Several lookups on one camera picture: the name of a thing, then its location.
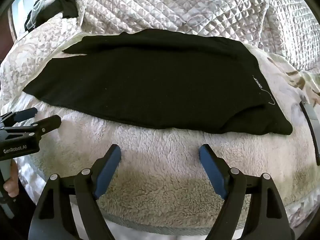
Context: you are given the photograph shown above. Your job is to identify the floral fleece blanket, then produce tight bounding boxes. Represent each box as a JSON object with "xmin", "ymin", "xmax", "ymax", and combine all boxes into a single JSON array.
[{"xmin": 15, "ymin": 30, "xmax": 318, "ymax": 235}]

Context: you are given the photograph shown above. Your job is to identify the black pants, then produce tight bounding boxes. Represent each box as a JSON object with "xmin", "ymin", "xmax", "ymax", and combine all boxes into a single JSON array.
[{"xmin": 22, "ymin": 28, "xmax": 293, "ymax": 136}]

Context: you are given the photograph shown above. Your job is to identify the black garment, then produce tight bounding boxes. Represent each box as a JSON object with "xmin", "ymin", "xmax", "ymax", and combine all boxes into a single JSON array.
[{"xmin": 24, "ymin": 0, "xmax": 79, "ymax": 29}]

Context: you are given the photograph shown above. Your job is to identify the quilted floral bedspread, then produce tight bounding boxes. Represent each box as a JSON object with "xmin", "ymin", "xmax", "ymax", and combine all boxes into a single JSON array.
[{"xmin": 0, "ymin": 0, "xmax": 320, "ymax": 230}]

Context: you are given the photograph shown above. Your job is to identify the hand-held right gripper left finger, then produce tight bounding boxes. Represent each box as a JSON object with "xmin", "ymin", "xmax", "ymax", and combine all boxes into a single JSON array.
[{"xmin": 29, "ymin": 144, "xmax": 122, "ymax": 240}]

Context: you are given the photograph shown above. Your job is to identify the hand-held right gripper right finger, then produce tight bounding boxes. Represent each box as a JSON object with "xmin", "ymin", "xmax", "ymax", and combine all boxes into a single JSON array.
[{"xmin": 199, "ymin": 144, "xmax": 293, "ymax": 240}]

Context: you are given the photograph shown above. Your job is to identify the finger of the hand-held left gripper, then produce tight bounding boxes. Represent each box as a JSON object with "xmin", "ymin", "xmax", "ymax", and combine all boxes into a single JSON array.
[
  {"xmin": 0, "ymin": 107, "xmax": 38, "ymax": 125},
  {"xmin": 22, "ymin": 115, "xmax": 62, "ymax": 140}
]

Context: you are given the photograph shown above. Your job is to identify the person's left hand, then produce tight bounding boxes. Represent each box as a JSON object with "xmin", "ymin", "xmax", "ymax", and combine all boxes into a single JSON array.
[{"xmin": 2, "ymin": 164, "xmax": 21, "ymax": 198}]

